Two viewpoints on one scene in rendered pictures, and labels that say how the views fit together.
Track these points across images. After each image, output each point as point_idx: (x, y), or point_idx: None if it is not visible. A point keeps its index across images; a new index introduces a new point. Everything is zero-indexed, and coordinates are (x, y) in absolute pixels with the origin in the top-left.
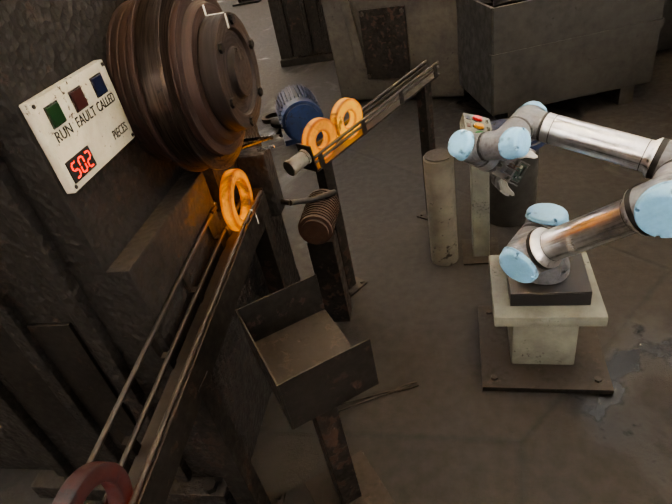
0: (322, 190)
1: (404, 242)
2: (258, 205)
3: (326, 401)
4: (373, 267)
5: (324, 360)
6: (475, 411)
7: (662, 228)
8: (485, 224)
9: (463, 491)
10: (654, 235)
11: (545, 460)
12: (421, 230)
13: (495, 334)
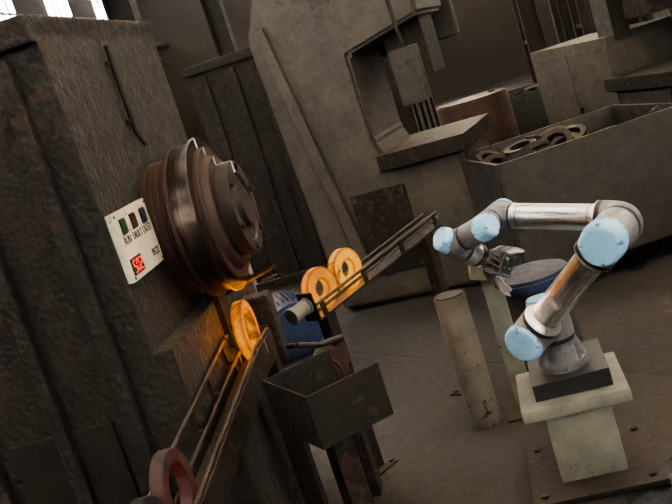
0: None
1: (438, 419)
2: (266, 336)
3: (349, 423)
4: (403, 447)
5: (342, 379)
6: None
7: (602, 256)
8: (520, 368)
9: None
10: (600, 265)
11: None
12: (457, 405)
13: (545, 466)
